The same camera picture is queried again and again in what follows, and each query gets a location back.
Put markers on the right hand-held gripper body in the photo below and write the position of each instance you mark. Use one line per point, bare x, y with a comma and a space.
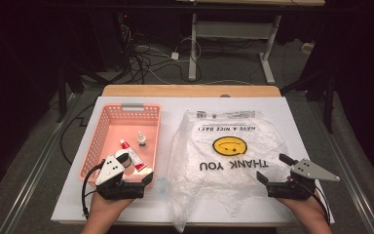
289, 190

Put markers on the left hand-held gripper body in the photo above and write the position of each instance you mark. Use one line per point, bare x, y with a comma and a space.
115, 190

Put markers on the red and white tube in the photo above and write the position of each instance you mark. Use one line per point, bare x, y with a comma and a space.
132, 154

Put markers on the small white dropper bottle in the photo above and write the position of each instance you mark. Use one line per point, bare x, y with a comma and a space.
141, 140

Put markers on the pink plastic basket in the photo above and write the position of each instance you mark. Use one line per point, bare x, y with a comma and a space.
117, 130

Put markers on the clear plastic bag yellow smiley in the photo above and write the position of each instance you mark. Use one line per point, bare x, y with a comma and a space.
207, 185

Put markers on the person's left hand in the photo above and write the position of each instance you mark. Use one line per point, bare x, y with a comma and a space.
105, 208

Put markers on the person's right hand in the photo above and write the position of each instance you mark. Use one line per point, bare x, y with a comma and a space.
306, 209

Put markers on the black stand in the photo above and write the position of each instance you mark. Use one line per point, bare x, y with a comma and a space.
61, 94
329, 104

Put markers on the white board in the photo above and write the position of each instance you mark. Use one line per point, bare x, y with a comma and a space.
175, 110

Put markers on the white power adapter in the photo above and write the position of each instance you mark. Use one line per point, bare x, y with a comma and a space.
174, 56

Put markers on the dark equipment rack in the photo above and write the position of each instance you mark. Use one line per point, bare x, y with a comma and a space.
113, 39

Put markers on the metal floor rail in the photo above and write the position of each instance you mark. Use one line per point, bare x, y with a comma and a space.
35, 165
354, 191

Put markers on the white desk frame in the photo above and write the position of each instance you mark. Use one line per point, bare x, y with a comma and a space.
193, 48

